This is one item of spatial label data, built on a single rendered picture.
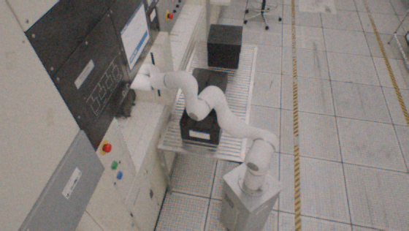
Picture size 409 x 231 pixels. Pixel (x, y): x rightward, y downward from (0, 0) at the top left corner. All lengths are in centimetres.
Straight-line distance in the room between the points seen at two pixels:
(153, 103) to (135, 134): 29
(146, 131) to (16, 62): 120
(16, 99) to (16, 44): 13
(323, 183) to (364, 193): 36
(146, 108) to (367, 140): 229
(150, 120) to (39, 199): 111
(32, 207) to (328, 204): 231
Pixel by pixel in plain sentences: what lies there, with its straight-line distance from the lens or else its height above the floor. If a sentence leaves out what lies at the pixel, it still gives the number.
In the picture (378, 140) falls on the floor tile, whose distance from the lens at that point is 336.
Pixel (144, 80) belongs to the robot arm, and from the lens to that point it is 164.
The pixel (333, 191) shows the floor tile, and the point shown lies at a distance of 282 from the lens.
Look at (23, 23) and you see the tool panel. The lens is 83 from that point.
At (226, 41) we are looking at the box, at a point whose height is 101.
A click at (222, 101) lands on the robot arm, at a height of 131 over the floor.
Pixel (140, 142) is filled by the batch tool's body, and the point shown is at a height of 87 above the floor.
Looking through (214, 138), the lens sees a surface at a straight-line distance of 184.
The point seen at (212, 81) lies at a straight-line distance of 217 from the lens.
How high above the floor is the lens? 234
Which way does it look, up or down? 50 degrees down
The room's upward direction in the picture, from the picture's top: straight up
